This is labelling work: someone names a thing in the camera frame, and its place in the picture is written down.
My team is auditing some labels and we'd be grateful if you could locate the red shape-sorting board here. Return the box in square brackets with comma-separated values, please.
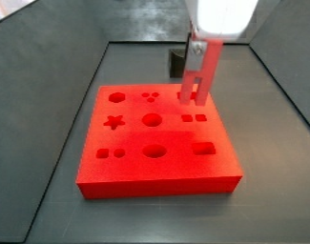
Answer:
[75, 84, 242, 199]

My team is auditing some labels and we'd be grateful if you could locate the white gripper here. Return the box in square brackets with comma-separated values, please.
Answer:
[185, 0, 260, 71]

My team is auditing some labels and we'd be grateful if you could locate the red double-square peg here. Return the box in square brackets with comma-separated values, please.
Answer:
[181, 39, 224, 106]

